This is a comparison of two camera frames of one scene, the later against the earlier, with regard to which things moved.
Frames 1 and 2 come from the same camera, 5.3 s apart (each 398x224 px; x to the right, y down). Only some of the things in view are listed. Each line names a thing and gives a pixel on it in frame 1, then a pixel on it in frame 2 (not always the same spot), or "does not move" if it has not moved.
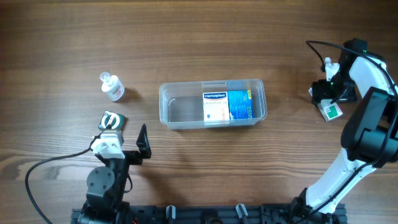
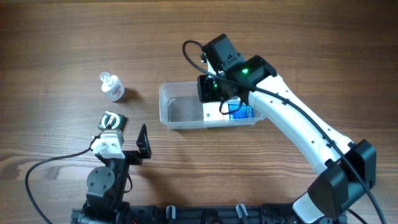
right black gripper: (319, 92) -> (205, 95)
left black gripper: (130, 155) does not move
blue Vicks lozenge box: (240, 103) does not move
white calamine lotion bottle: (112, 86) does not move
